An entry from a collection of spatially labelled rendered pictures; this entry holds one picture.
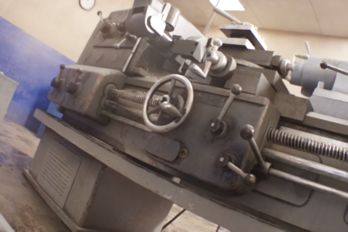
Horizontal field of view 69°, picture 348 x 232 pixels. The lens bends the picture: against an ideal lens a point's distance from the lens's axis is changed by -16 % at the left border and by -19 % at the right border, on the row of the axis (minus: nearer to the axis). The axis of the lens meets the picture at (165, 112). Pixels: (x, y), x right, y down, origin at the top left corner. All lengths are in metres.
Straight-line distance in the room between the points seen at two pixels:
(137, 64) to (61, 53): 3.45
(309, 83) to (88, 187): 1.10
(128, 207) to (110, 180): 0.22
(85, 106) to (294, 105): 0.97
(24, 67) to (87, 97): 3.30
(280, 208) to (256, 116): 0.31
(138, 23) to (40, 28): 4.13
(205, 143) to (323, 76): 0.60
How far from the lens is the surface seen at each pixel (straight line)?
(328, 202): 0.94
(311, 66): 1.28
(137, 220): 1.67
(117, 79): 1.55
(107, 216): 1.52
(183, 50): 0.76
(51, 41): 4.87
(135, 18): 0.73
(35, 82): 4.81
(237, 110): 0.92
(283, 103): 1.03
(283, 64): 1.13
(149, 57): 1.63
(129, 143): 1.40
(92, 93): 1.48
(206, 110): 0.98
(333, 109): 1.10
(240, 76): 0.97
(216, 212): 0.86
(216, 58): 0.95
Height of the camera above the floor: 0.52
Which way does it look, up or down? 8 degrees up
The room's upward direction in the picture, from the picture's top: 24 degrees clockwise
